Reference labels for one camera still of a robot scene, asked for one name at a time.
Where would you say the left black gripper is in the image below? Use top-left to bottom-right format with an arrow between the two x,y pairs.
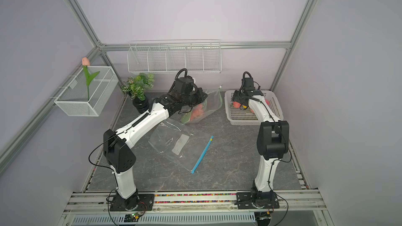
182,88 -> 208,107

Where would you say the pink peach with leaf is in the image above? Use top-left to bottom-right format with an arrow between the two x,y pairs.
232,101 -> 241,108

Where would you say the green printed zip-top bag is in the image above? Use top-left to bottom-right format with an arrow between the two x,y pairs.
180,86 -> 223,124

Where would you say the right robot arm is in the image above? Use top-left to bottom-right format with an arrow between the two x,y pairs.
231,71 -> 290,195

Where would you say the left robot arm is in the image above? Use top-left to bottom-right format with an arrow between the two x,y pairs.
101,68 -> 207,200

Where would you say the clear blue-zipper bag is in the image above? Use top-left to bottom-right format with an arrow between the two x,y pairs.
149,118 -> 214,174

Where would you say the white plastic perforated basket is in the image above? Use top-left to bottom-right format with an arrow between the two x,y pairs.
225,90 -> 284,126

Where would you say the black glossy vase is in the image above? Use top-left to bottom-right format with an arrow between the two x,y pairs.
132,96 -> 150,114

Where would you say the green artificial plant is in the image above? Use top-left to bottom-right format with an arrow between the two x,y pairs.
120,73 -> 155,101

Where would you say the pink artificial tulip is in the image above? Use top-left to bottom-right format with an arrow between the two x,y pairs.
82,57 -> 99,101

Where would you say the white wire wall shelf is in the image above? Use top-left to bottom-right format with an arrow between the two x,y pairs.
127,39 -> 222,74

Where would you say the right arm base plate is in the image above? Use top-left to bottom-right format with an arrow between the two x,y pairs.
234,191 -> 280,210

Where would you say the white mesh wall basket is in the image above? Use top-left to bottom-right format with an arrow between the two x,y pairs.
54,66 -> 118,117

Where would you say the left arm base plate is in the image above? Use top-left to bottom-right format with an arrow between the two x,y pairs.
106,193 -> 155,212

